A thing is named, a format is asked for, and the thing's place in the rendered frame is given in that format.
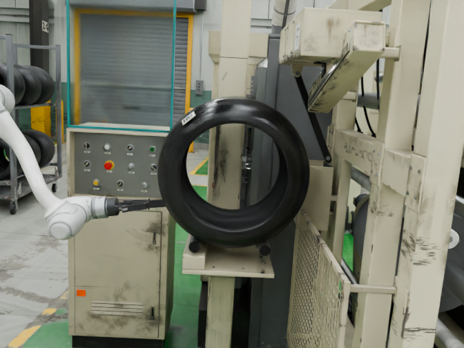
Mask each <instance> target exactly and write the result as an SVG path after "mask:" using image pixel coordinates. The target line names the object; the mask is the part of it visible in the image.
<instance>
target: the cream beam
mask: <svg viewBox="0 0 464 348"><path fill-rule="evenodd" d="M355 20H363V21H381V20H382V12H372V11H359V10H337V9H326V8H303V9H302V10H301V11H300V12H299V13H298V14H297V15H296V16H295V17H294V18H293V19H292V20H291V21H290V22H289V23H288V24H287V25H286V26H285V27H284V28H283V29H282V31H281V33H280V51H279V58H278V60H279V64H285V65H291V64H298V65H306V66H321V67H322V64H313V63H314V62H315V61H320V62H324V63H326V64H327V62H328V61H334V60H337V59H340V58H341V55H342V50H343V44H344V37H345V33H346V32H347V31H348V29H349V28H350V26H351V25H352V23H353V22H354V21H355ZM299 23H300V36H299V45H298V49H297V50H294V48H295V39H296V26H297V25H298V24H299Z"/></svg>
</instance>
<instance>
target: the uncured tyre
mask: <svg viewBox="0 0 464 348"><path fill-rule="evenodd" d="M193 111H194V113H195V117H193V118H192V119H190V120H189V121H188V122H187V123H185V124H184V125H183V124H182V120H183V119H184V118H185V117H187V116H188V115H190V114H191V113H192V112H193ZM223 124H246V125H249V126H252V127H255V128H258V129H260V130H261V131H263V132H265V133H266V134H267V135H269V136H270V137H271V138H272V139H273V141H274V143H275V145H276V147H277V150H278V155H279V160H280V167H279V172H278V177H277V180H276V181H275V184H274V185H273V188H272V189H271V190H270V191H269V193H268V194H267V195H266V196H265V197H264V198H263V199H261V200H260V201H259V202H257V203H256V204H254V205H251V206H248V207H246V208H243V209H223V208H220V207H217V206H214V205H212V204H210V203H208V202H207V201H206V200H204V199H203V198H202V197H200V196H199V195H198V193H197V192H196V191H195V189H194V188H193V186H192V184H191V182H190V180H189V177H188V173H187V169H186V158H187V154H188V151H189V147H190V145H191V143H192V142H193V141H194V140H195V139H196V138H197V137H198V136H200V135H201V134H202V133H204V132H205V131H207V130H209V129H211V128H213V127H216V126H219V125H223ZM309 179H310V165H309V157H308V153H307V150H306V147H305V144H304V142H303V140H302V138H301V136H300V134H299V132H298V131H297V130H296V128H295V127H294V125H293V124H292V123H291V122H290V121H289V120H288V119H287V118H286V117H285V116H284V115H283V114H281V113H280V112H278V111H277V110H276V109H274V108H272V107H270V106H268V105H266V104H264V103H262V102H260V101H257V100H254V99H250V98H247V97H220V98H216V99H212V100H209V101H206V102H204V103H203V104H200V105H199V106H197V107H195V108H194V109H192V110H190V111H189V112H188V113H187V114H185V115H184V116H183V117H182V118H181V119H180V120H179V121H178V122H177V123H176V124H175V125H174V127H172V129H171V131H170V132H169V134H168V135H167V137H166V139H165V140H164V143H163V145H162V149H161V151H160V154H159V159H158V165H157V180H158V185H159V189H160V193H161V196H162V199H163V202H164V204H165V206H166V208H167V210H168V212H169V213H170V214H171V216H172V217H173V219H174V220H175V221H176V222H177V223H178V224H179V225H180V226H181V227H182V228H183V229H184V230H185V231H186V232H187V233H189V234H190V235H192V236H193V237H195V238H197V239H199V240H201V241H203V242H205V243H208V244H212V245H214V246H217V247H226V248H242V247H249V246H253V245H256V244H259V243H262V242H264V241H267V240H269V239H271V238H272V237H274V236H275V235H277V234H279V232H281V231H282V230H283V229H285V228H286V227H287V226H288V225H289V224H290V223H291V221H292V220H293V219H294V217H295V216H296V215H297V214H298V211H299V210H300V208H301V206H302V204H303V202H304V200H305V198H306V195H307V191H308V188H309Z"/></svg>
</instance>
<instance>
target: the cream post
mask: <svg viewBox="0 0 464 348"><path fill-rule="evenodd" d="M251 5H252V0H222V21H221V35H220V48H219V50H220V62H219V65H218V66H219V77H218V91H217V98H220V97H246V95H247V73H248V61H249V60H248V58H249V39H250V27H251ZM243 141H244V124H223V125H219V126H216V135H215V160H214V174H213V202H212V205H214V206H217V207H220V208H223V209H239V208H240V187H241V174H242V152H243ZM208 284H209V285H208V300H207V316H206V343H205V348H231V334H232V322H233V300H234V288H235V276H223V275H209V282H208Z"/></svg>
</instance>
